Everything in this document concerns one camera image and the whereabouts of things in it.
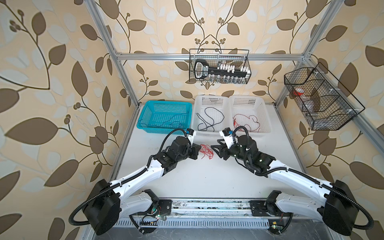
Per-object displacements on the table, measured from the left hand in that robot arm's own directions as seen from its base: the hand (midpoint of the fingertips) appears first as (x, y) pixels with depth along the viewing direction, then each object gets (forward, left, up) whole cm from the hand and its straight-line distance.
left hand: (202, 146), depth 79 cm
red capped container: (+26, -52, +17) cm, 61 cm away
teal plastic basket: (+33, +30, -16) cm, 47 cm away
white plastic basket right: (+40, -38, -16) cm, 58 cm away
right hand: (0, -7, +3) cm, 7 cm away
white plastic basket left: (+37, -6, -17) cm, 41 cm away
